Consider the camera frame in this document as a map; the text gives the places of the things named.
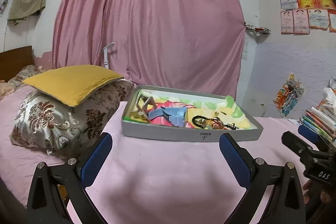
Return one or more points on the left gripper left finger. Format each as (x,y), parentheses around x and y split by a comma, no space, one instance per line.
(45,203)

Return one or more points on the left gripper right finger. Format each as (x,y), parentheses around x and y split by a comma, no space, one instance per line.
(285,204)

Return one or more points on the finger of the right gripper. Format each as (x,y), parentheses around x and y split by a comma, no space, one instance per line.
(298,146)
(308,134)

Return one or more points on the blue kids smartwatch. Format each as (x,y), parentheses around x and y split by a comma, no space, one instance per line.
(177,116)

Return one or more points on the brown cord yellow bead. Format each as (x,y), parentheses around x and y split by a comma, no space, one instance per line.
(211,124)

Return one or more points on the right human hand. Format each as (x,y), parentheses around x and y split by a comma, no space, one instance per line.
(314,193)

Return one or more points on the stack of books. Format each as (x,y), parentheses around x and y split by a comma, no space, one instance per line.
(320,121)

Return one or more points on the white plastic bag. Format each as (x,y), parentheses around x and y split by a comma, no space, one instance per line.
(328,101)

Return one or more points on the floral brocade pillow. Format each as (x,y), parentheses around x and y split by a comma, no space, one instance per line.
(45,123)

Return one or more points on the yellow pillow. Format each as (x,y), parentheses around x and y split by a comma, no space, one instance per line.
(73,84)

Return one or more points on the grey shallow tray box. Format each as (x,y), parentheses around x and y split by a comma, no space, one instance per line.
(156,132)

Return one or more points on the brown wooden headboard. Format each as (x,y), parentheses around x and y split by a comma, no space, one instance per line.
(12,61)

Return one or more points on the colourful cartoon cloth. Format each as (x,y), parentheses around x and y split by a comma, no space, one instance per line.
(224,109)

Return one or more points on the white folding lamp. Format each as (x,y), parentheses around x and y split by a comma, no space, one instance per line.
(106,54)

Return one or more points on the pink curtain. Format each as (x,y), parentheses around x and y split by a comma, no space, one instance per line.
(193,45)

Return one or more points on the olive hanging cloth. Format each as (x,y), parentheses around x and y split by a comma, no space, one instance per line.
(21,9)

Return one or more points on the colourful wall poster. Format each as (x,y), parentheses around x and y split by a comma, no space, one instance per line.
(288,95)

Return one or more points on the black beaded keychain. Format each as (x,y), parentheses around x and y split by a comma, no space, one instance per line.
(230,126)

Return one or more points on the wall certificates cluster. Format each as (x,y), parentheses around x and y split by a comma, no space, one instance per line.
(299,17)

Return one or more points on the wall socket with plugs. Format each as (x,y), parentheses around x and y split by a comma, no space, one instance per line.
(3,6)

